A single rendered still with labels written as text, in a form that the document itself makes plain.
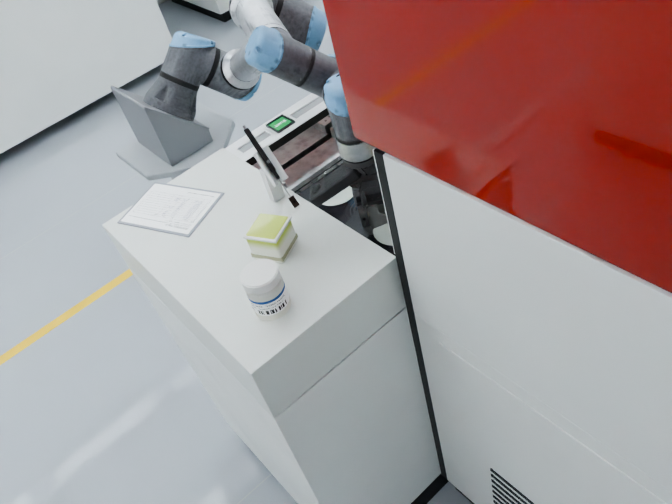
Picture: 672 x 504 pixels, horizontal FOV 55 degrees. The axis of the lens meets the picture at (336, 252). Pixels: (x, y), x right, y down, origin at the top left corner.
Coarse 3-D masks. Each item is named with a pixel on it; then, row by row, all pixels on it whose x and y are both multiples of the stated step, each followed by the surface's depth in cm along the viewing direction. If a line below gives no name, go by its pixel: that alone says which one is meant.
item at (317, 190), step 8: (344, 168) 126; (328, 176) 128; (336, 176) 126; (344, 176) 124; (352, 176) 124; (360, 176) 125; (320, 184) 128; (328, 184) 126; (336, 184) 125; (344, 184) 125; (312, 192) 128; (320, 192) 127; (328, 192) 127; (336, 192) 127; (312, 200) 128; (320, 200) 128
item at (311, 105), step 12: (312, 96) 171; (288, 108) 169; (300, 108) 168; (312, 108) 167; (324, 108) 166; (300, 120) 164; (252, 132) 165; (264, 132) 164; (276, 132) 162; (288, 132) 161; (240, 144) 162; (252, 144) 162; (264, 144) 160; (240, 156) 158; (252, 156) 157
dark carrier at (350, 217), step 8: (336, 168) 157; (312, 184) 154; (304, 192) 153; (352, 200) 147; (320, 208) 147; (328, 208) 147; (336, 208) 146; (344, 208) 146; (352, 208) 145; (336, 216) 144; (344, 216) 143; (352, 216) 143; (352, 224) 141; (360, 224) 140; (360, 232) 139; (376, 240) 136; (384, 248) 134; (392, 248) 133
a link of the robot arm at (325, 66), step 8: (320, 56) 118; (328, 56) 120; (320, 64) 118; (328, 64) 118; (336, 64) 120; (312, 72) 117; (320, 72) 118; (328, 72) 118; (336, 72) 119; (312, 80) 118; (320, 80) 118; (304, 88) 120; (312, 88) 120; (320, 88) 120; (320, 96) 122
